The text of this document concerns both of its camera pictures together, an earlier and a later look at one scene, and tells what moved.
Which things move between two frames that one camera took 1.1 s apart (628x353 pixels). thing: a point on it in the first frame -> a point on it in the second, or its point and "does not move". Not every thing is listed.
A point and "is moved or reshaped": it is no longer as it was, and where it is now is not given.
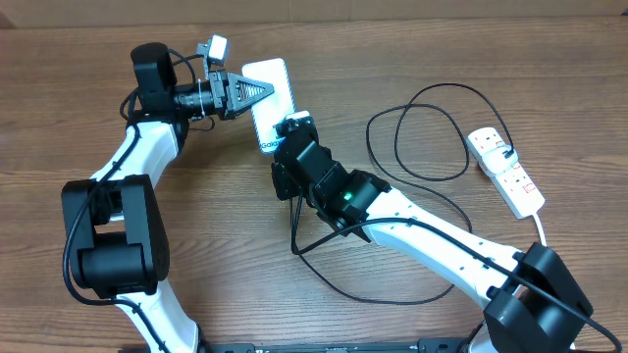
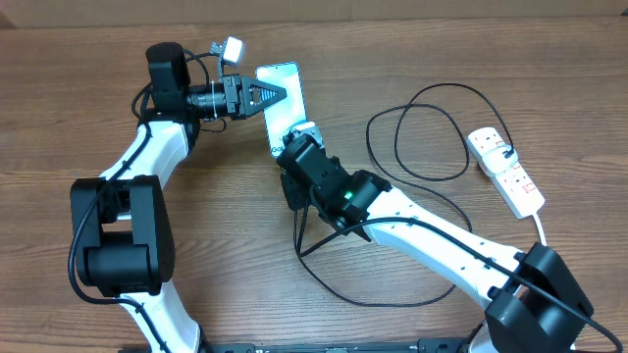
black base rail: x=425 y=345 does not move
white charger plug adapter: x=495 y=161 does not move
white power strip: x=516 y=187 does not move
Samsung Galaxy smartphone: x=277 y=107 is moved or reshaped
